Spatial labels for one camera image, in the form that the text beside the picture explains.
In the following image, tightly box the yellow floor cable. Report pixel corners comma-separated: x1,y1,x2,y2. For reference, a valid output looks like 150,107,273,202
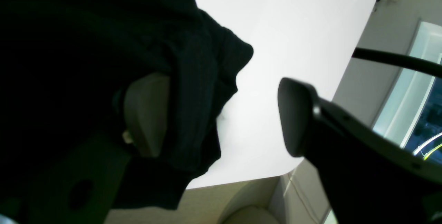
423,143,442,160

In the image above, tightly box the black floor cable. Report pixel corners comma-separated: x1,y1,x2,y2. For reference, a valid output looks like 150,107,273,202
352,47,442,78

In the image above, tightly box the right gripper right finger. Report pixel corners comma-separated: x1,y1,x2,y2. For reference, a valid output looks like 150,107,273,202
278,78,442,224

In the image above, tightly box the black T-shirt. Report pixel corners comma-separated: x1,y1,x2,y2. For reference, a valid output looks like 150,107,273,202
1,0,253,210

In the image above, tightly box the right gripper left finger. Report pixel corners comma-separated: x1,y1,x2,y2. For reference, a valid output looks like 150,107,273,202
1,73,170,224

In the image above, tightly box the white floor cable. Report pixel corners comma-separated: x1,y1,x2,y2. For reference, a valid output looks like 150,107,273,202
413,133,442,156

